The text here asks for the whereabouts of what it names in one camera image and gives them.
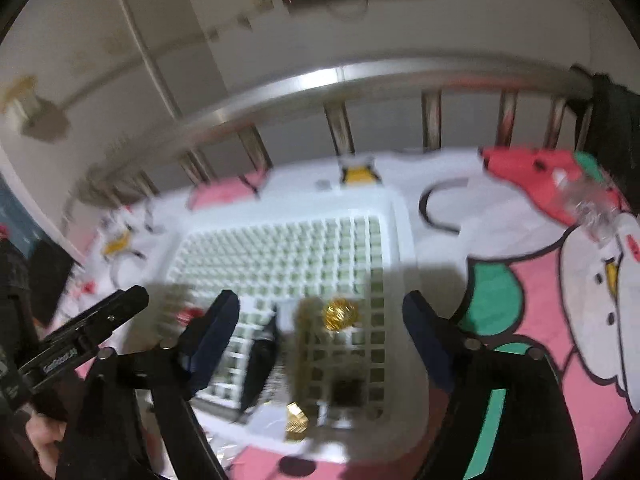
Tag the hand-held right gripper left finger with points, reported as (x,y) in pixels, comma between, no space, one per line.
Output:
(215,340)

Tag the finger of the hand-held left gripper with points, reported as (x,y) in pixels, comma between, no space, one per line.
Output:
(95,325)

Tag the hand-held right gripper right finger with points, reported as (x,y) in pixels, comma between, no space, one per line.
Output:
(430,340)

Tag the red foil candy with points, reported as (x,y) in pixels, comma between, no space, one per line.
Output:
(189,316)

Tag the long black stick packet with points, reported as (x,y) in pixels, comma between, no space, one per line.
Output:
(260,360)

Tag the white gold-ended snack packet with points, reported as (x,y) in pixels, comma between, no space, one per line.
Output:
(300,360)

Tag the gold foil candy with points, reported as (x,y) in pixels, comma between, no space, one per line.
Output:
(341,315)

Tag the white perforated plastic tray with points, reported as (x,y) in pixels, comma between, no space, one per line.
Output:
(300,245)

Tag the person's left hand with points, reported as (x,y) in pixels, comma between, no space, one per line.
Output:
(45,442)

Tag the dark object beside bed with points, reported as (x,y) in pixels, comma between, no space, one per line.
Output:
(55,280)

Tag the pink cartoon printed blanket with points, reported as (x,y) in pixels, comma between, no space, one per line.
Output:
(530,280)

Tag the crumpled clear plastic wrapper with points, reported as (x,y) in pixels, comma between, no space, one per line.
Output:
(590,205)

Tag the black bag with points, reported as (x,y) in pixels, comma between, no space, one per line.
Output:
(615,130)

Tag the beige wall box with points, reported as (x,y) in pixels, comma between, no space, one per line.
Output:
(37,110)

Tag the metal bed frame rail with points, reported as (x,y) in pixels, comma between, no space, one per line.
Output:
(310,87)

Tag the white wall pipe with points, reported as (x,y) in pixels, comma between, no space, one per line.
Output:
(145,45)

